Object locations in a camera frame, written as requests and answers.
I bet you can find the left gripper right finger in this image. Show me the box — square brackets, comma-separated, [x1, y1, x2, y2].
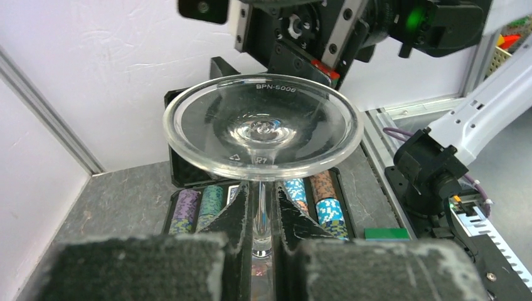
[272, 184, 488, 300]

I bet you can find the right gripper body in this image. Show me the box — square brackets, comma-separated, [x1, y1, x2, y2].
[235, 1, 375, 90]

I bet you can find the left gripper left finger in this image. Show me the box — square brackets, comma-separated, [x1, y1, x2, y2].
[19, 181, 252, 300]

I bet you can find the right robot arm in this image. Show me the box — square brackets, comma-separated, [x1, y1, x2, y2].
[229, 1, 531, 238]

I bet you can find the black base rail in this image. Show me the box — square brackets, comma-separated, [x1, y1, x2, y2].
[385, 166, 531, 300]

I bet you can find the blue green brick stack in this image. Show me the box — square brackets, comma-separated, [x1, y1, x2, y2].
[364, 228, 411, 241]

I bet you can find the clear flute glass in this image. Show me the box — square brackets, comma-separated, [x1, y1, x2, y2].
[162, 74, 364, 300]

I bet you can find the black poker chip case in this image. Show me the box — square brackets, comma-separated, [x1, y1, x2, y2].
[162, 57, 363, 240]

